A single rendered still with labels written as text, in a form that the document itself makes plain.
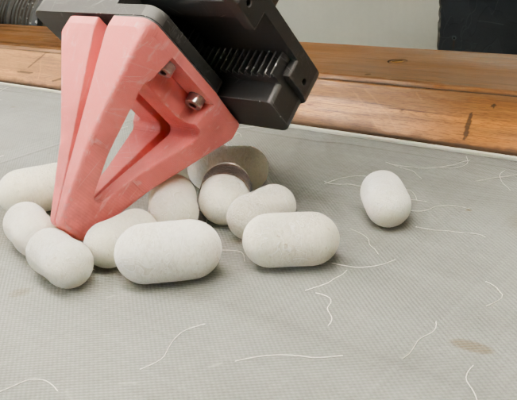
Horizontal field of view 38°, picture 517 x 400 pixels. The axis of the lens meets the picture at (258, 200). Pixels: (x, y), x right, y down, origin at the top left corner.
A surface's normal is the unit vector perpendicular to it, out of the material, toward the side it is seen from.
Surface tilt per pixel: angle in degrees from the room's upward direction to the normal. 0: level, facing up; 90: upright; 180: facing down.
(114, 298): 0
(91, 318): 0
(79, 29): 62
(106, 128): 104
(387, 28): 90
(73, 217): 97
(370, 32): 90
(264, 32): 131
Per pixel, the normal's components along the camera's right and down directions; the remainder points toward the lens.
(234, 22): -0.43, 0.86
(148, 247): 0.01, -0.24
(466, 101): -0.50, -0.42
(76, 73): -0.59, -0.14
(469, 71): -0.07, -0.93
